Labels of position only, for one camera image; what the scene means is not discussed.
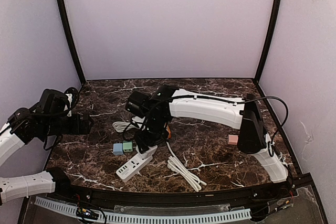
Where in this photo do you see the small green circuit board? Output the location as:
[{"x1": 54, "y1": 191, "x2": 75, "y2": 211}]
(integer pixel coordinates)
[{"x1": 76, "y1": 207, "x2": 99, "y2": 220}]

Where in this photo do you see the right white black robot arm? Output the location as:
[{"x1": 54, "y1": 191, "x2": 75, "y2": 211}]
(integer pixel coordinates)
[{"x1": 125, "y1": 85, "x2": 289, "y2": 183}]

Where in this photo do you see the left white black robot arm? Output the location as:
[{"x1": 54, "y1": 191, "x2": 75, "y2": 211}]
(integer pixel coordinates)
[{"x1": 1, "y1": 87, "x2": 93, "y2": 204}]

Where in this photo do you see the orange strip white cable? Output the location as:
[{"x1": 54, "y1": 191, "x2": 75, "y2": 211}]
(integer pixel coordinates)
[{"x1": 164, "y1": 140, "x2": 208, "y2": 193}]

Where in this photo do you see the white cube socket adapter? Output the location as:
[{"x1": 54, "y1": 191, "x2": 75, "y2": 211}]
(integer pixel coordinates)
[{"x1": 136, "y1": 145, "x2": 157, "y2": 159}]

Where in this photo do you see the white slotted cable duct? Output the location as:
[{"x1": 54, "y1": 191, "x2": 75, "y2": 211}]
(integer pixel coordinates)
[{"x1": 34, "y1": 196, "x2": 252, "y2": 224}]

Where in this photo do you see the black front table rail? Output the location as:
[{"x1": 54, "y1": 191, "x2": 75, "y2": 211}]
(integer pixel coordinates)
[{"x1": 47, "y1": 183, "x2": 292, "y2": 209}]

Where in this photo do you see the orange power strip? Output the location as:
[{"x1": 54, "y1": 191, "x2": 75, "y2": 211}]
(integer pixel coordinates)
[{"x1": 166, "y1": 126, "x2": 172, "y2": 139}]

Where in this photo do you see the white power strip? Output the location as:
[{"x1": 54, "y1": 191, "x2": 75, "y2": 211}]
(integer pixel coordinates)
[{"x1": 116, "y1": 153, "x2": 153, "y2": 183}]

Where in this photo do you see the black frame post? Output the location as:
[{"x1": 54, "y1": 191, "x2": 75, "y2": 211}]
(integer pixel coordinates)
[
  {"x1": 254, "y1": 0, "x2": 281, "y2": 83},
  {"x1": 56, "y1": 0, "x2": 86, "y2": 85}
]

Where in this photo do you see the pink plug adapter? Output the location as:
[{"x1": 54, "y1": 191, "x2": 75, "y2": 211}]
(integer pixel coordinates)
[{"x1": 228, "y1": 135, "x2": 238, "y2": 145}]

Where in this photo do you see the right black frame post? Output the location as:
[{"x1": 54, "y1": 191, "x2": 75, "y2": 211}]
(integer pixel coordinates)
[{"x1": 254, "y1": 0, "x2": 281, "y2": 83}]

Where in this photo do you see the blue plug adapter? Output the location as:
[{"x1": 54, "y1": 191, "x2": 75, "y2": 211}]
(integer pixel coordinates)
[{"x1": 113, "y1": 143, "x2": 123, "y2": 155}]

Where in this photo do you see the green plug adapter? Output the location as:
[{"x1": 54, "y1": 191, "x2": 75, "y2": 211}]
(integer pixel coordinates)
[{"x1": 122, "y1": 142, "x2": 133, "y2": 153}]

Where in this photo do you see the left black frame post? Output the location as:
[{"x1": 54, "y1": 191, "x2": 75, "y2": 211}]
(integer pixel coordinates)
[{"x1": 56, "y1": 0, "x2": 86, "y2": 85}]

